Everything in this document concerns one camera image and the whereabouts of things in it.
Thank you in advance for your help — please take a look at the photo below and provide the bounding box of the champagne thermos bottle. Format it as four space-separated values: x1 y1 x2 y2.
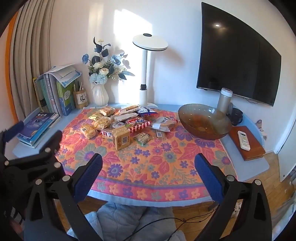
217 88 233 114

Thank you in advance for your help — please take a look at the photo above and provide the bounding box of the yellow sponge cake package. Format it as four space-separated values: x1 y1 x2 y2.
119 104 140 115

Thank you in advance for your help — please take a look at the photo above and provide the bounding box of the brown glass bowl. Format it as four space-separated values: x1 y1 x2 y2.
178 103 232 140

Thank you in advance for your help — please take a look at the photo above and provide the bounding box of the blue white flower bouquet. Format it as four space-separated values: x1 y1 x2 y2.
82 37 135 85

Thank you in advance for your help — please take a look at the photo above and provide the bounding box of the white desk lamp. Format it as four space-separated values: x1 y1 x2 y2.
133 33 168 108

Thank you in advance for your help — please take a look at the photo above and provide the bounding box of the blue white snack bag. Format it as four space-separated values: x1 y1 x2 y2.
137 106 157 116

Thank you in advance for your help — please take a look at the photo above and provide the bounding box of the white bread package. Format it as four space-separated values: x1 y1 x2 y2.
113 113 138 122

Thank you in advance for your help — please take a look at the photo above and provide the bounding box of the white remote control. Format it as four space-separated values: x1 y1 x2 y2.
237 131 250 151

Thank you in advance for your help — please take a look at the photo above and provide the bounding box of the white green snack pouch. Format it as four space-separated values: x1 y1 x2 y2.
110 121 125 129

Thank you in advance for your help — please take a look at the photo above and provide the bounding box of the red white rice cracker bag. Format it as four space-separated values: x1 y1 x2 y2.
125 117 151 133

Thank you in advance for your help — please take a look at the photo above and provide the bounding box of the toast slice package black logo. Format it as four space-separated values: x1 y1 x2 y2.
151 116 178 133

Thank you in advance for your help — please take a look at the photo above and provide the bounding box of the small brown barcode snack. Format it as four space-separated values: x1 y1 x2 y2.
156 130 167 140

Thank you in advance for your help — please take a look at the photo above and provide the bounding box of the black mug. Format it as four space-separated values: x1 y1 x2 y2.
230 108 243 126

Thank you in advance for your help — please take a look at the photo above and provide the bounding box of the floral orange tablecloth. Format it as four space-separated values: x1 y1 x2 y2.
56 109 235 207

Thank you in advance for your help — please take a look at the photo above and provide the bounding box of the row of upright books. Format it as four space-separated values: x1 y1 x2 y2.
33 72 63 116

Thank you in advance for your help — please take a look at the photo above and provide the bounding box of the yellow snack pack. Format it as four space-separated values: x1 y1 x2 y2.
89 113 103 121

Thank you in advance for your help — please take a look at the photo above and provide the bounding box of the bamboo pen holder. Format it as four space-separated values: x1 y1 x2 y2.
73 80 88 109

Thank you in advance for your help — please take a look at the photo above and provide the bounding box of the brown leather notebook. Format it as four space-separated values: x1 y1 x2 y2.
229 126 265 161

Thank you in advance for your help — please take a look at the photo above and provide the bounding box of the green edged cracker pack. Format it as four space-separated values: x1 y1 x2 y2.
133 132 152 146

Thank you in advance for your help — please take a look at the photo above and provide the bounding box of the clear red label biscuit pack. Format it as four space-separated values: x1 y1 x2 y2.
100 128 113 140

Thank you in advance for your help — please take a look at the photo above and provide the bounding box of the black cable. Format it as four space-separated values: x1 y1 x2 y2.
124 209 217 241

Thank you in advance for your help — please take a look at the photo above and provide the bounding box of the small cracker bag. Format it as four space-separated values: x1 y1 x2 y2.
80 123 97 140

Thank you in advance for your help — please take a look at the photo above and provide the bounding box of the white ribbed vase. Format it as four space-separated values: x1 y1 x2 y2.
91 84 109 107

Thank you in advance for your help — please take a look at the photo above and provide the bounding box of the round cracker bag yellow label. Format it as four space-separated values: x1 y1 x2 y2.
93 116 111 131

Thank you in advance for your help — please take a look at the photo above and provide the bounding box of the stack of flat blue books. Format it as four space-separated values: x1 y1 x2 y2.
17 112 60 148

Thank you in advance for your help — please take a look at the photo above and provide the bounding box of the small sandwich biscuit pack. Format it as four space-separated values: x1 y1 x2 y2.
99 106 115 116

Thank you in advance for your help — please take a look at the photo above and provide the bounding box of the black wall television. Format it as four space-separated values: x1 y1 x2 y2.
197 3 281 106

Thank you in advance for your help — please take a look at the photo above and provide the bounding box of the open booklet on books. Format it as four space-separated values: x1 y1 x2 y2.
46 64 81 87

